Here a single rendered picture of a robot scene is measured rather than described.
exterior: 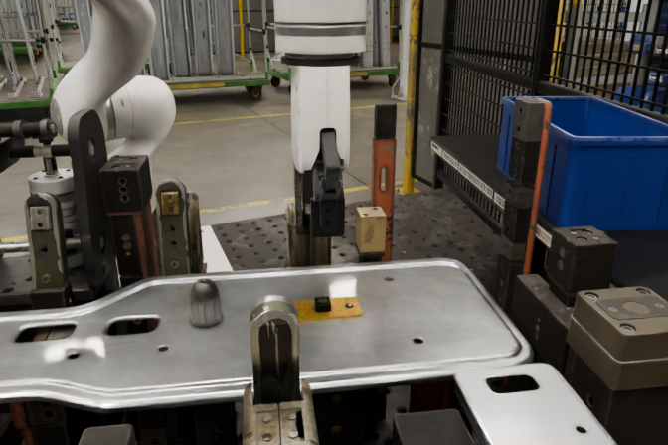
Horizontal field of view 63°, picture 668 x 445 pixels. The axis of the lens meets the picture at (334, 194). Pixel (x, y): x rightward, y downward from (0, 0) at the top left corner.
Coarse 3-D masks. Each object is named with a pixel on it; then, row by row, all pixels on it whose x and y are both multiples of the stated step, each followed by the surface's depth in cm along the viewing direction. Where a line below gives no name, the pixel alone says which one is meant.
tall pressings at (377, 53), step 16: (368, 0) 869; (384, 0) 826; (368, 16) 821; (384, 16) 833; (368, 32) 826; (384, 32) 839; (368, 48) 834; (384, 48) 844; (368, 64) 839; (384, 64) 852
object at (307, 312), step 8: (328, 296) 61; (296, 304) 61; (304, 304) 61; (312, 304) 61; (320, 304) 59; (328, 304) 59; (336, 304) 61; (344, 304) 61; (304, 312) 59; (312, 312) 59; (320, 312) 59; (328, 312) 59; (336, 312) 59; (344, 312) 59; (352, 312) 59; (360, 312) 59; (304, 320) 58; (312, 320) 58
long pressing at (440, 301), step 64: (0, 320) 58; (64, 320) 58; (128, 320) 59; (320, 320) 58; (384, 320) 58; (448, 320) 58; (0, 384) 49; (64, 384) 49; (128, 384) 49; (192, 384) 49; (320, 384) 49; (384, 384) 50
